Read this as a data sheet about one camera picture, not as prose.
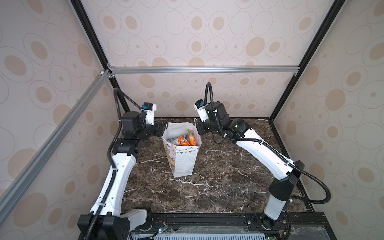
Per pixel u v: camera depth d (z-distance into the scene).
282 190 0.46
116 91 0.49
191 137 0.76
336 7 0.68
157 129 0.62
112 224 0.36
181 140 0.78
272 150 0.46
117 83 0.98
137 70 0.91
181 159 0.78
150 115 0.61
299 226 0.74
